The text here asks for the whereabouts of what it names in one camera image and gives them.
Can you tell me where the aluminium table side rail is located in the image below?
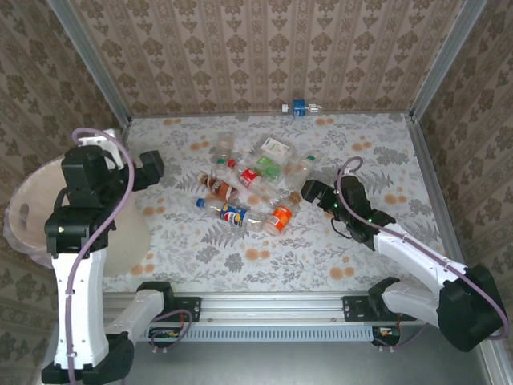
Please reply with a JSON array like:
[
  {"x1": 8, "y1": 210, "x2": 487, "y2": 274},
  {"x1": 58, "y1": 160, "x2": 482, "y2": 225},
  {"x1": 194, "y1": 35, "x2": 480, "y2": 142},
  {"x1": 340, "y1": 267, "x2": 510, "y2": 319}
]
[{"x1": 402, "y1": 113, "x2": 470, "y2": 292}]

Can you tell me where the red label cola bottle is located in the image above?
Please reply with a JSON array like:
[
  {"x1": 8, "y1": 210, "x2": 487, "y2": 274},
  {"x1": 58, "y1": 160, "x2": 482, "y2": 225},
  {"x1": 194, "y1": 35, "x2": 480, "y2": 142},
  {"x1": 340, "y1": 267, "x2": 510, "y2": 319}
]
[{"x1": 227, "y1": 159, "x2": 277, "y2": 197}]

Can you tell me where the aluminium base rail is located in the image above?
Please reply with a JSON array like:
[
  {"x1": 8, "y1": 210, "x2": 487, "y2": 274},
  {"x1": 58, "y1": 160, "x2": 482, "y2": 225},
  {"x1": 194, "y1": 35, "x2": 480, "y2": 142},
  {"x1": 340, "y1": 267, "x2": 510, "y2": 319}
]
[{"x1": 102, "y1": 291, "x2": 438, "y2": 326}]

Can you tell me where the clear bottle with white label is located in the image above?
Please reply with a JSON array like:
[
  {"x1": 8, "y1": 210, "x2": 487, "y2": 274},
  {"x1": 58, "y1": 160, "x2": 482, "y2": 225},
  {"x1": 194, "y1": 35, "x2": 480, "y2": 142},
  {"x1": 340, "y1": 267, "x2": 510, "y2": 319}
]
[{"x1": 252, "y1": 135, "x2": 296, "y2": 161}]

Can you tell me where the brown drink bottle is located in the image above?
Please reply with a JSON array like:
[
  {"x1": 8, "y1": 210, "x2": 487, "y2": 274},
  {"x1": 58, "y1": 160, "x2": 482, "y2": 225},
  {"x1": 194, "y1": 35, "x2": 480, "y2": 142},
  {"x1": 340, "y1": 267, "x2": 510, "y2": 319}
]
[{"x1": 199, "y1": 172, "x2": 241, "y2": 204}]

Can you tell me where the clear bottle with green label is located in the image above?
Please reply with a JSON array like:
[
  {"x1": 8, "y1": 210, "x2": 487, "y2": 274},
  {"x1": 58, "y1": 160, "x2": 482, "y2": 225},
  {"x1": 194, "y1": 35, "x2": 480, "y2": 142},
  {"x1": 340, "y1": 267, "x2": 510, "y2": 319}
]
[{"x1": 254, "y1": 154, "x2": 288, "y2": 185}]

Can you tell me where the clear bottle with green band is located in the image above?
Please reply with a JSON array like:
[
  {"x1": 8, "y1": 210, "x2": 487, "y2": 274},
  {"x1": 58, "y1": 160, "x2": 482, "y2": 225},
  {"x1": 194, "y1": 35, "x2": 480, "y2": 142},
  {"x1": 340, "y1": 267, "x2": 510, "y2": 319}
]
[{"x1": 286, "y1": 150, "x2": 320, "y2": 189}]

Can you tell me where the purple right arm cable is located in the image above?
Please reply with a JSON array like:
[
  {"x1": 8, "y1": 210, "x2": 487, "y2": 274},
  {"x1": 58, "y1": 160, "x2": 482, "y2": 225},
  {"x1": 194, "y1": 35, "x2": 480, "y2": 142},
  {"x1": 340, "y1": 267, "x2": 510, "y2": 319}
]
[{"x1": 336, "y1": 156, "x2": 509, "y2": 355}]

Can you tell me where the round beige bin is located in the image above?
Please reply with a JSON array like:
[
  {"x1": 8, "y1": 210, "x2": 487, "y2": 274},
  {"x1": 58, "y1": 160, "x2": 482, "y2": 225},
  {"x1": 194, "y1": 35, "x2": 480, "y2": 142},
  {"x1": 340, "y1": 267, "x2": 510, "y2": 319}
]
[{"x1": 7, "y1": 154, "x2": 152, "y2": 278}]

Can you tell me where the clear bottle with green cap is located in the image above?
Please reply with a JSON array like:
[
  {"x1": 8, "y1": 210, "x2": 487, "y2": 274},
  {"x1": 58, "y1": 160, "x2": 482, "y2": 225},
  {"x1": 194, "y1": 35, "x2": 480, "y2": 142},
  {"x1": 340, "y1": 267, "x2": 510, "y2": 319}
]
[{"x1": 213, "y1": 158, "x2": 232, "y2": 180}]

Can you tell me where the grey slotted cable duct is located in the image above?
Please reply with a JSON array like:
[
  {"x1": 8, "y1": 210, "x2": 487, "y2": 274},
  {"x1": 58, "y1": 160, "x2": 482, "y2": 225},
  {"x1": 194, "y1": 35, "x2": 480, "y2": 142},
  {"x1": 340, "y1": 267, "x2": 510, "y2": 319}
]
[{"x1": 147, "y1": 324, "x2": 374, "y2": 343}]

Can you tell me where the aluminium frame post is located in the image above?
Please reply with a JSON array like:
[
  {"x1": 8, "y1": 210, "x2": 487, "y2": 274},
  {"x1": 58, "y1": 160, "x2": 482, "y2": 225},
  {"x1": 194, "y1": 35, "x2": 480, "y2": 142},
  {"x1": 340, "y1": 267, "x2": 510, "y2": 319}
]
[
  {"x1": 409, "y1": 0, "x2": 488, "y2": 121},
  {"x1": 47, "y1": 0, "x2": 132, "y2": 129}
]

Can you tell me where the aluminium front frame bar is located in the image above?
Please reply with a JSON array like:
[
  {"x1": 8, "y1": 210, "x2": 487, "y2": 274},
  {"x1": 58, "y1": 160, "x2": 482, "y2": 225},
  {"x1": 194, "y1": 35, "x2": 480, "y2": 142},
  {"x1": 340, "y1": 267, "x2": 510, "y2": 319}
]
[{"x1": 479, "y1": 340, "x2": 513, "y2": 385}]

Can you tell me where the orange label bottle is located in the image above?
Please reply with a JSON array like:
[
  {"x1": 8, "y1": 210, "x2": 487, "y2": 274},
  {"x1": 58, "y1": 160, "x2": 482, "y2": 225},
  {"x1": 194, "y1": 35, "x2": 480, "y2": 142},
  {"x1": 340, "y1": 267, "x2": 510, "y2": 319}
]
[{"x1": 262, "y1": 191, "x2": 301, "y2": 237}]

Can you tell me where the translucent pink bin liner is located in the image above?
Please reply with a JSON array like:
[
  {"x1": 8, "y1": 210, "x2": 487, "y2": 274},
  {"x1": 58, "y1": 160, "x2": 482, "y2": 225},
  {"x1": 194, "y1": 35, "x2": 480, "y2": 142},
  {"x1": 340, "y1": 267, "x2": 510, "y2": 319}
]
[{"x1": 2, "y1": 160, "x2": 53, "y2": 270}]

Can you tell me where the blue label water bottle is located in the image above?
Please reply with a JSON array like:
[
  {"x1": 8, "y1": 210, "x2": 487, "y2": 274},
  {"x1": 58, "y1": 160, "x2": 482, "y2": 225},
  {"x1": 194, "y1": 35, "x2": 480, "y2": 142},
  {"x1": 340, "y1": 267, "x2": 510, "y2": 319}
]
[{"x1": 281, "y1": 99, "x2": 325, "y2": 119}]

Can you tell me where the small circuit board with connectors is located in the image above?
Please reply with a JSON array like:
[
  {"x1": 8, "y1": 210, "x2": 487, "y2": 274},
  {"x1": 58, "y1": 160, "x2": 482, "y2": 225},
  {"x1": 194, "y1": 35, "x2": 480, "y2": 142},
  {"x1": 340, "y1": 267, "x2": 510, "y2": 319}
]
[
  {"x1": 374, "y1": 325, "x2": 402, "y2": 344},
  {"x1": 150, "y1": 326, "x2": 181, "y2": 342}
]

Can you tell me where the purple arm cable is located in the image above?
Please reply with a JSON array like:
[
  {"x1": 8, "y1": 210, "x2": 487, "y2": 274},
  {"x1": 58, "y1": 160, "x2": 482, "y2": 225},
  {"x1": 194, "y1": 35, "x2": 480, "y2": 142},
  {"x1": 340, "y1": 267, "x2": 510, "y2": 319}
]
[
  {"x1": 336, "y1": 156, "x2": 509, "y2": 355},
  {"x1": 66, "y1": 127, "x2": 194, "y2": 385}
]

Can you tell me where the clear unlabelled plastic bottle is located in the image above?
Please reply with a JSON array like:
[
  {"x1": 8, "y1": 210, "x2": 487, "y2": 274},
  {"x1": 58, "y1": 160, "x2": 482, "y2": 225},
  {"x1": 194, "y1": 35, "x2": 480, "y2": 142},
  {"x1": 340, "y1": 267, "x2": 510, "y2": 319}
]
[{"x1": 216, "y1": 131, "x2": 237, "y2": 160}]

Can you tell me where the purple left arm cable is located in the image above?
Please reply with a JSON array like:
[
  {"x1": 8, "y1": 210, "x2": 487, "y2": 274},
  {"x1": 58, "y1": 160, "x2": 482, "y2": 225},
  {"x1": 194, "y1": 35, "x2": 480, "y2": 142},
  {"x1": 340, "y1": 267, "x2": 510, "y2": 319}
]
[{"x1": 66, "y1": 127, "x2": 194, "y2": 385}]

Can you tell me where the blue label pepsi bottle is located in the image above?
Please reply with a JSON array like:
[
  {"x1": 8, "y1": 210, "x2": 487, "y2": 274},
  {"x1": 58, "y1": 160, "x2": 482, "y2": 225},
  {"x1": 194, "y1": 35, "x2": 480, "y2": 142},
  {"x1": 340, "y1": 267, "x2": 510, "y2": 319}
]
[{"x1": 195, "y1": 197, "x2": 268, "y2": 233}]

